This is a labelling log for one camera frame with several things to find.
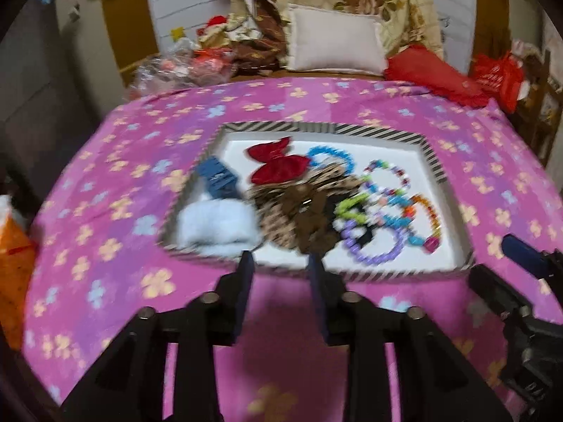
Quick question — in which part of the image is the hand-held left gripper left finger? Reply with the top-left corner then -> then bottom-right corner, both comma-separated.
59,250 -> 256,422

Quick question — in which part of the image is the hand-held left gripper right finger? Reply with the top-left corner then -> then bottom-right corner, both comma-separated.
308,252 -> 513,422

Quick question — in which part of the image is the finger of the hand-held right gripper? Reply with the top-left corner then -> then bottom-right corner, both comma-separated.
501,234 -> 563,280
468,264 -> 536,324

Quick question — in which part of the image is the purple bead bracelet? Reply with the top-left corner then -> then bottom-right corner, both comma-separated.
341,187 -> 407,267

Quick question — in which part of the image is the black scrunchie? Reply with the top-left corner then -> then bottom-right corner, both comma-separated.
352,198 -> 383,247

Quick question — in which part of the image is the pastel flower bead bracelet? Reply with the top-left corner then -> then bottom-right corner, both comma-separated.
334,193 -> 423,247

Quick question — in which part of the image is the multicolour crystal bead bracelet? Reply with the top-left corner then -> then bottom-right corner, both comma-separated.
363,160 -> 443,253

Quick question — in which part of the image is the red hair bow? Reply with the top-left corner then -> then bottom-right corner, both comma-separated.
246,137 -> 311,185

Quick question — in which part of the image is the striped cardboard box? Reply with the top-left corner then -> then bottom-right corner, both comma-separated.
158,121 -> 476,283

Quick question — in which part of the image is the blue bead bracelet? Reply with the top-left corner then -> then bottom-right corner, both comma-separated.
305,145 -> 355,177

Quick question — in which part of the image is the light blue fluffy scrunchie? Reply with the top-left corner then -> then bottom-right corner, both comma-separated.
176,198 -> 260,256

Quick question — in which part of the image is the leopard print scrunchie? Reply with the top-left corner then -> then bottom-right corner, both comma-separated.
246,182 -> 304,251

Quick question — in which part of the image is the leopard print hair bow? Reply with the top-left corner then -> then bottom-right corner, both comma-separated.
286,165 -> 366,256

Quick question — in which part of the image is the blue hair claw clip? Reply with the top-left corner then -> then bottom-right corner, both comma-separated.
194,156 -> 240,200

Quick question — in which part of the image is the pink floral bedsheet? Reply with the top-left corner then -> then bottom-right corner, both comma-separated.
22,77 -> 555,422

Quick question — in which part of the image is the wooden chair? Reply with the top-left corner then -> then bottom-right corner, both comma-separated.
514,39 -> 563,168

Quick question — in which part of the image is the red printed bag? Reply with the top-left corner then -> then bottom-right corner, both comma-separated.
473,52 -> 526,113

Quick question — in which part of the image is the red pillow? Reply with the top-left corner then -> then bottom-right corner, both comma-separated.
385,45 -> 491,107

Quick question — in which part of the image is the clear plastic bag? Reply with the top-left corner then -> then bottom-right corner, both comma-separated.
127,48 -> 238,100

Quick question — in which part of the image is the white cloth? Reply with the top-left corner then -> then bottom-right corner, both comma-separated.
0,193 -> 18,229

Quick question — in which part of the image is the beige pillow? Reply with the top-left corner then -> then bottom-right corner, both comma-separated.
284,4 -> 388,75

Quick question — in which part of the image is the red stuffed toy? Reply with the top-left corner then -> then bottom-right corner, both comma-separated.
196,15 -> 236,49

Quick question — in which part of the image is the grey cabinet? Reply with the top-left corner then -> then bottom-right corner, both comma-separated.
0,0 -> 106,194

